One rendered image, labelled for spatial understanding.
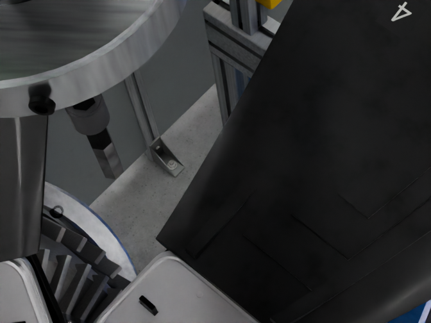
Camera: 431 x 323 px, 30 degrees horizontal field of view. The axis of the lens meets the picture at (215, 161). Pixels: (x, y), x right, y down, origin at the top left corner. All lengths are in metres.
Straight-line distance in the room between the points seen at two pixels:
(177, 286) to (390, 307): 0.11
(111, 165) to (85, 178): 1.44
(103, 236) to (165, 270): 0.15
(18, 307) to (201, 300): 0.11
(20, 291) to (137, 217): 1.44
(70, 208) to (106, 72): 0.41
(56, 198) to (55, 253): 0.07
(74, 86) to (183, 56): 1.54
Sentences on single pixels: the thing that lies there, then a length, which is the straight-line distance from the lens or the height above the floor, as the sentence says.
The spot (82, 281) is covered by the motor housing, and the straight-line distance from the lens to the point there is 0.49.
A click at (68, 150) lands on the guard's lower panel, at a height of 0.27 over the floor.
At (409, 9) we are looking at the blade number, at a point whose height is 1.20.
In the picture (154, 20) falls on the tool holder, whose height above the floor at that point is 1.46.
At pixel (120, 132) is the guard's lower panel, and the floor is 0.19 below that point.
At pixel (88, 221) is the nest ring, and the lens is 0.57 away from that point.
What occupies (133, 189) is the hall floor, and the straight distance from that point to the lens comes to 1.81.
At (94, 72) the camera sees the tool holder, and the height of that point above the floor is 1.46.
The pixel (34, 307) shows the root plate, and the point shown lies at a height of 1.27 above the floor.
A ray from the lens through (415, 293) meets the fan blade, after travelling 0.43.
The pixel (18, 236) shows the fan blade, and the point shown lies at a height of 1.30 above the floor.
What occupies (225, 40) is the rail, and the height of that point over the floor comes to 0.83.
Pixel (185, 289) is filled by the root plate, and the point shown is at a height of 1.18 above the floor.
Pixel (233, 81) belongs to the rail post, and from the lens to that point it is 1.02.
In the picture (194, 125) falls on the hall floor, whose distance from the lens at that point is 1.87.
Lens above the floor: 1.58
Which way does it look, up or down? 60 degrees down
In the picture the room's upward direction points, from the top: 11 degrees counter-clockwise
